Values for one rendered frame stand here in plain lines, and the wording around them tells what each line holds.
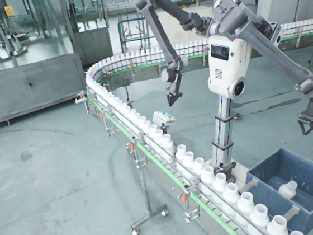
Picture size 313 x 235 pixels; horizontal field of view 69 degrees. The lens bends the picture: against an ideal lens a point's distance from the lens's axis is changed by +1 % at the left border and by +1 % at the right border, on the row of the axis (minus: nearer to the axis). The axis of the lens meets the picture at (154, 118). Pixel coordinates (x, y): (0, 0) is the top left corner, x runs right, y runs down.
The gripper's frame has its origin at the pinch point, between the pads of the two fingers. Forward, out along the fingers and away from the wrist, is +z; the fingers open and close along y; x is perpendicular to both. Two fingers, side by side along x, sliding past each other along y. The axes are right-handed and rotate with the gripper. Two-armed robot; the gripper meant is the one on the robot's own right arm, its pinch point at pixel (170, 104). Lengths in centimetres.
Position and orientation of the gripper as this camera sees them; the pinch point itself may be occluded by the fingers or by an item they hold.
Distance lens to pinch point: 139.1
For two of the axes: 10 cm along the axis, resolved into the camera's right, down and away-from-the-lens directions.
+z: -1.9, 9.2, 3.4
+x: 8.1, -0.5, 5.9
